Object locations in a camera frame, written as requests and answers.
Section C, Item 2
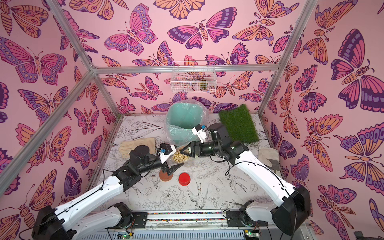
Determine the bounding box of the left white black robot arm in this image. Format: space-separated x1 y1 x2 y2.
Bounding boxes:
32 144 182 240

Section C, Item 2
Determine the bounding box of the brown jar lid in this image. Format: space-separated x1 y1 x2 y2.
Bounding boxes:
159 171 173 182

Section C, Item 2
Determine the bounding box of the green artificial grass mat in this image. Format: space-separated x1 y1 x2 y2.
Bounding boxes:
219 104 259 144

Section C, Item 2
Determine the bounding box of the right beige cloth glove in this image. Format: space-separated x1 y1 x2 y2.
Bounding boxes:
258 147 280 171

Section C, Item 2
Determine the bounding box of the red jar lid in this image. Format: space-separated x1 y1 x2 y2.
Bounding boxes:
178 173 191 186

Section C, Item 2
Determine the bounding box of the clear plastic bin liner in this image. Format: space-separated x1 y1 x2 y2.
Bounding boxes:
163 99 208 148

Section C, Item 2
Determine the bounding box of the left beige cloth glove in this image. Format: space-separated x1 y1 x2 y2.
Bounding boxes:
118 138 156 159

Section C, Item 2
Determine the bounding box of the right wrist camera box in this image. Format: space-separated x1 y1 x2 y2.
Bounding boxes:
192 125 208 144

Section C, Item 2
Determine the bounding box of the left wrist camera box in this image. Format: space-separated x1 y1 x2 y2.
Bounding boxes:
159 143 177 164

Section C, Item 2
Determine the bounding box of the green object in basket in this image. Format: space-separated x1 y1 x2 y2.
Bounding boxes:
198 80 208 91

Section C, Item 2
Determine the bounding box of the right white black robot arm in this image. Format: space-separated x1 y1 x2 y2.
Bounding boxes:
180 123 311 237

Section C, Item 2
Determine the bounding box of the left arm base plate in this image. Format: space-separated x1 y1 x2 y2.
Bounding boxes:
118 212 148 229

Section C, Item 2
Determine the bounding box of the white wire wall basket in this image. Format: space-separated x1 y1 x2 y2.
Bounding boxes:
170 60 217 94

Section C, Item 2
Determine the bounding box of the beige cloth glove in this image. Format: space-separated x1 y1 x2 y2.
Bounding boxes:
258 147 280 171
118 138 156 159

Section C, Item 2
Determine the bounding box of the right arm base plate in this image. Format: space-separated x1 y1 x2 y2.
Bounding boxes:
222 210 269 228

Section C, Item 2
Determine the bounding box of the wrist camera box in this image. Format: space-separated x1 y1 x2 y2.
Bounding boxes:
192 125 208 144
159 143 177 164

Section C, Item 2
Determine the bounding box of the mint green trash bin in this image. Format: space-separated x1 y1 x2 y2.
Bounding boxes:
165 102 205 146

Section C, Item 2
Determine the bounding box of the red lid peanut jar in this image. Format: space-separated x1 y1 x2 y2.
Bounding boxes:
184 157 199 166

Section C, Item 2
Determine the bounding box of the green lid peanut jar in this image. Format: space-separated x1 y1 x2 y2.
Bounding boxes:
171 150 190 164

